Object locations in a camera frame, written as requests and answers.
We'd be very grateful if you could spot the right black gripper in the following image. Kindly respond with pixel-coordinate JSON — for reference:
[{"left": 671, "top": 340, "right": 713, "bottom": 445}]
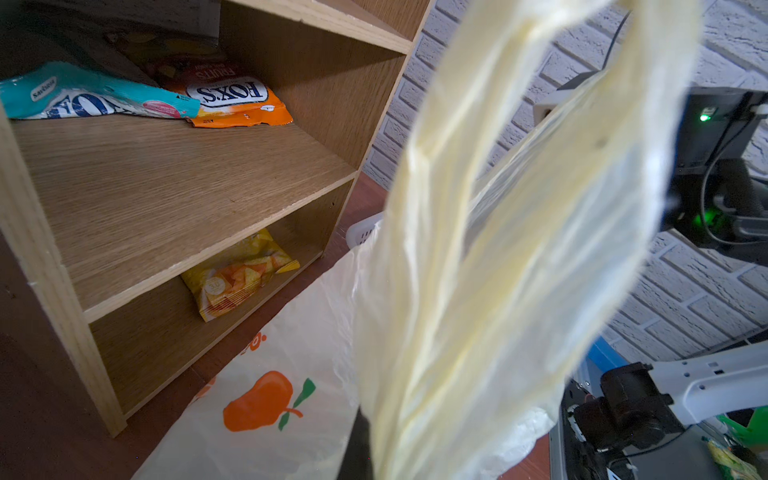
[{"left": 659, "top": 87, "right": 767, "bottom": 266}]

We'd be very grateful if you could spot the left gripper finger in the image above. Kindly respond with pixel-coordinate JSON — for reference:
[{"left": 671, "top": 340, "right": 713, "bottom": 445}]
[{"left": 337, "top": 410, "right": 374, "bottom": 480}]

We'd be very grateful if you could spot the cream plastic grocery bag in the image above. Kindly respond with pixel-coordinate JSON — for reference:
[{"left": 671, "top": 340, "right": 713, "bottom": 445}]
[{"left": 137, "top": 1, "right": 702, "bottom": 479}]

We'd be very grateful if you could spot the yellow chips bag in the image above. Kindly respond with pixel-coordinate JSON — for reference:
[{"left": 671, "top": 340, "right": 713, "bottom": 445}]
[{"left": 181, "top": 229, "right": 301, "bottom": 322}]

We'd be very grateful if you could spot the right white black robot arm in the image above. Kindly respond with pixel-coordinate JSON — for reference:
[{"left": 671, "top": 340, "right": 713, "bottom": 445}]
[{"left": 563, "top": 87, "right": 767, "bottom": 451}]

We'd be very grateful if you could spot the blue plastic container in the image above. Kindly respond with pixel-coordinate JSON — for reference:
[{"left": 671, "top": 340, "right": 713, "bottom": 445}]
[{"left": 585, "top": 337, "right": 628, "bottom": 377}]

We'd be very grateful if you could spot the white plastic basket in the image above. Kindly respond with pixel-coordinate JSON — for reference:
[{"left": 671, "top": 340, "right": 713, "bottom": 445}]
[{"left": 345, "top": 212, "right": 383, "bottom": 249}]

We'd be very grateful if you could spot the wooden shelf unit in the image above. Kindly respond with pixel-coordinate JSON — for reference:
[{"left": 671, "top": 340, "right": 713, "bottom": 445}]
[{"left": 1, "top": 1, "right": 430, "bottom": 436}]

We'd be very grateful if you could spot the orange Fox's candy bag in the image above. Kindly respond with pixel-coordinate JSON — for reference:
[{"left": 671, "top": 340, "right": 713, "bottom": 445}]
[{"left": 157, "top": 63, "right": 293, "bottom": 129}]

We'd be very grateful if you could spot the teal biscuit packet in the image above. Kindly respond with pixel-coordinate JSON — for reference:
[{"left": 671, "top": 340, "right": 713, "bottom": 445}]
[{"left": 1, "top": 62, "right": 200, "bottom": 120}]

